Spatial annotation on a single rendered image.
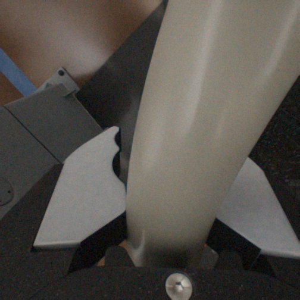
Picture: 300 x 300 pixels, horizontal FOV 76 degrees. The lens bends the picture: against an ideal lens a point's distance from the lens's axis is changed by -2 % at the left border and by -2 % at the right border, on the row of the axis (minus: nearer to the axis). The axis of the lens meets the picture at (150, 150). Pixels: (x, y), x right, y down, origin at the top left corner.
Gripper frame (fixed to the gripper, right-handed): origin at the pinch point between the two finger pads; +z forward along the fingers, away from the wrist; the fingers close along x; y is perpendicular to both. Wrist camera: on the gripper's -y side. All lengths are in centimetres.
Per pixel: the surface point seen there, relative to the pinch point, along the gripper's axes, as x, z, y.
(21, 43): -65, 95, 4
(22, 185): -37, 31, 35
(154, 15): -1, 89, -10
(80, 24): -34, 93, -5
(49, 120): -41, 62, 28
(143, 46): -5, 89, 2
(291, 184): 26.2, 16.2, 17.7
